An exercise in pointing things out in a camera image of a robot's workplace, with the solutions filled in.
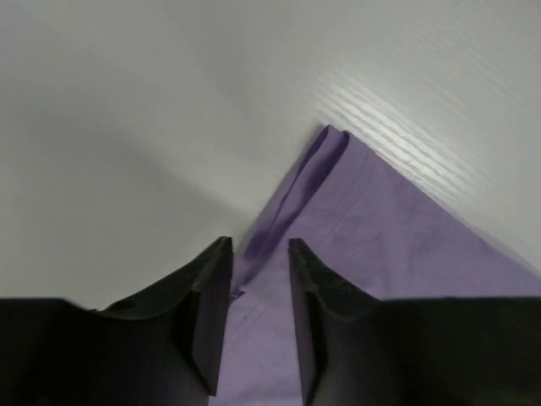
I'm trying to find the purple t shirt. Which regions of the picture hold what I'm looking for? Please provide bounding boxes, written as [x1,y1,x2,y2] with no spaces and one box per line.
[214,126,540,405]

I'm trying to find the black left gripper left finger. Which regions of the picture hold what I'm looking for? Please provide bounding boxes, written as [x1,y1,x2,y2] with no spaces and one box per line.
[1,237,233,405]

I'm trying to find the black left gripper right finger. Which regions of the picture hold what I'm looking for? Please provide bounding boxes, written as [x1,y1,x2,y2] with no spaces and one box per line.
[288,239,540,405]

